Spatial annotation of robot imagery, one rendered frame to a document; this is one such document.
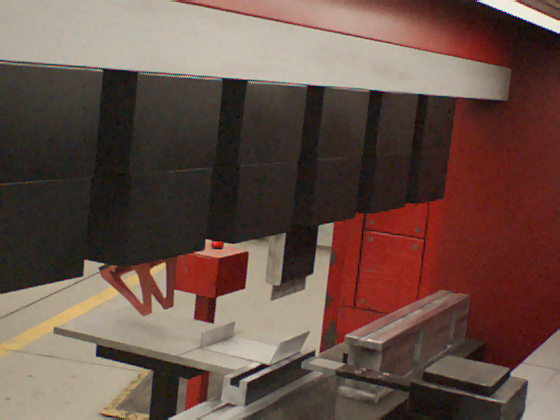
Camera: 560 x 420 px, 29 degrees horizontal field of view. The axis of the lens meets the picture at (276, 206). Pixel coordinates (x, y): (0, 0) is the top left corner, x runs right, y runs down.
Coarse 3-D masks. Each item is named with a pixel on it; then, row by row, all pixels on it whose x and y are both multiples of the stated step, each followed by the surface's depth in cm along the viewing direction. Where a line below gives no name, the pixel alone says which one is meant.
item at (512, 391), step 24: (312, 360) 135; (456, 360) 130; (384, 384) 129; (408, 384) 129; (432, 384) 123; (456, 384) 122; (480, 384) 121; (504, 384) 126; (408, 408) 124; (432, 408) 123; (456, 408) 121; (480, 408) 120; (504, 408) 119
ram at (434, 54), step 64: (0, 0) 73; (64, 0) 79; (128, 0) 87; (192, 0) 96; (256, 0) 107; (320, 0) 121; (384, 0) 139; (64, 64) 81; (128, 64) 88; (192, 64) 98; (256, 64) 109; (320, 64) 124; (384, 64) 143; (448, 64) 169
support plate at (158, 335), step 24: (120, 312) 151; (72, 336) 139; (96, 336) 137; (120, 336) 138; (144, 336) 140; (168, 336) 141; (192, 336) 142; (240, 336) 145; (264, 336) 146; (168, 360) 133; (192, 360) 131; (216, 360) 132; (240, 360) 133
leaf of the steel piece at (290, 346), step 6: (294, 336) 135; (300, 336) 136; (306, 336) 139; (282, 342) 132; (288, 342) 134; (294, 342) 136; (300, 342) 138; (282, 348) 133; (288, 348) 135; (294, 348) 137; (300, 348) 139; (276, 354) 132; (282, 354) 134; (288, 354) 136; (276, 360) 133
